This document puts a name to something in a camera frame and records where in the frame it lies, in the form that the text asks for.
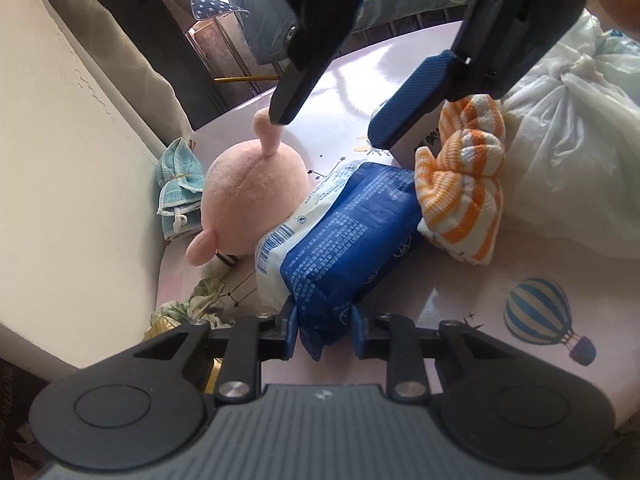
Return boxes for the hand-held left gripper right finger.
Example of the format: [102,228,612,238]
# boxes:
[350,306,512,404]

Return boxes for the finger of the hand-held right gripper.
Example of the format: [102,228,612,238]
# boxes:
[367,0,589,148]
[269,0,365,125]

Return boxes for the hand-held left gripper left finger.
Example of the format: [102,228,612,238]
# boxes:
[132,300,301,406]

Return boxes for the white yogurt cup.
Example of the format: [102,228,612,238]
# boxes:
[390,102,448,166]

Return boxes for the blue tissue packet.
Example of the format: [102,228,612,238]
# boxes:
[255,160,425,362]

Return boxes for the green floral cloth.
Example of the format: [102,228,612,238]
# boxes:
[150,277,236,333]

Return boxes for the orange striped cloth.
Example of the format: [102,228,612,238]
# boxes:
[414,95,507,267]

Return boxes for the pink plush toy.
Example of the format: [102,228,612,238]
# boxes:
[185,109,315,281]

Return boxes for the light blue checked towel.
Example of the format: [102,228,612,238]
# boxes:
[157,137,206,242]

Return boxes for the blue star-patterned cloth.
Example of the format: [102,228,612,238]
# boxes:
[185,0,251,21]

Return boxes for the gold box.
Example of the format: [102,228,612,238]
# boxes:
[144,316,183,343]

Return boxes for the dark cabinet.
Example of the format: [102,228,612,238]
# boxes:
[90,0,281,131]

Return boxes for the white green plastic bag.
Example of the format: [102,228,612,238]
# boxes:
[500,12,640,256]

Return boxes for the beige curtain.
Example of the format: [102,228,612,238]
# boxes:
[30,0,193,133]

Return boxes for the dark printed box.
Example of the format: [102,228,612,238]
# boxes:
[0,355,56,461]

